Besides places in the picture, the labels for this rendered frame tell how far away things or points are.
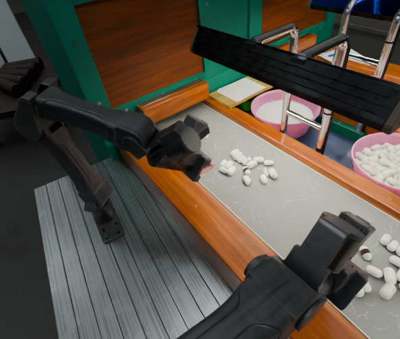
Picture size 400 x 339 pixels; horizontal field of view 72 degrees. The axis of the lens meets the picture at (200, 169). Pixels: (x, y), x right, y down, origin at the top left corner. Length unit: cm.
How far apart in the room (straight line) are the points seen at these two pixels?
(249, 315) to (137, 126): 42
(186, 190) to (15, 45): 406
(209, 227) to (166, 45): 68
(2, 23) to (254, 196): 418
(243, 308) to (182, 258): 50
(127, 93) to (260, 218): 65
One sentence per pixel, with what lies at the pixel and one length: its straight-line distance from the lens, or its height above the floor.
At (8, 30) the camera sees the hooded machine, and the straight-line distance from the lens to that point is 462.
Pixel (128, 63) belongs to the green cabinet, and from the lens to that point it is 105.
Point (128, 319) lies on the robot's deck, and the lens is 77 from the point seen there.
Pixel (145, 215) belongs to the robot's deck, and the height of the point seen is 67.
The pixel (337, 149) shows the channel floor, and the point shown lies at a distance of 113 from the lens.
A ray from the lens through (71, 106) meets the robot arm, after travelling 64.
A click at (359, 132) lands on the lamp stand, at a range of 116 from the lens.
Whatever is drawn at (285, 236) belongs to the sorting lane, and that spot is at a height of 74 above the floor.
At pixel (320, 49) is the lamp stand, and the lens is 71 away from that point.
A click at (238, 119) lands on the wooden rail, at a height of 76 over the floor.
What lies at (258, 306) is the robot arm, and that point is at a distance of 32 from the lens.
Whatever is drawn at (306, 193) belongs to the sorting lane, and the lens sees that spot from 85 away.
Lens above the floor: 136
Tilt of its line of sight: 43 degrees down
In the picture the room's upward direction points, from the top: 8 degrees counter-clockwise
